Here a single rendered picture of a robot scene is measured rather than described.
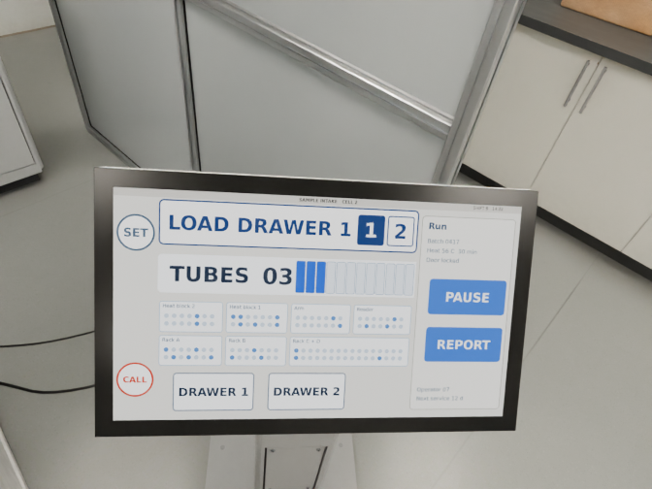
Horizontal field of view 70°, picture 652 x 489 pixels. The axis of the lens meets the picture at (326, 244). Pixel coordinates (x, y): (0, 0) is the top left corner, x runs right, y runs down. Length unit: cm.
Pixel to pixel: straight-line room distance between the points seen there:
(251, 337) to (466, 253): 28
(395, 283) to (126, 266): 31
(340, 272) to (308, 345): 10
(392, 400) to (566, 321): 170
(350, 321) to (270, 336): 10
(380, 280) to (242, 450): 111
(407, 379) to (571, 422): 142
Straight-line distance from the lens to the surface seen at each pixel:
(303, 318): 56
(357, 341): 57
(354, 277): 55
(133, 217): 56
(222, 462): 158
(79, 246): 222
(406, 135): 112
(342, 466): 159
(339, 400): 60
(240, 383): 58
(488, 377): 64
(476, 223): 59
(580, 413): 203
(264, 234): 54
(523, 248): 62
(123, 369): 60
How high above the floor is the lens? 153
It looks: 46 degrees down
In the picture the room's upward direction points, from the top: 9 degrees clockwise
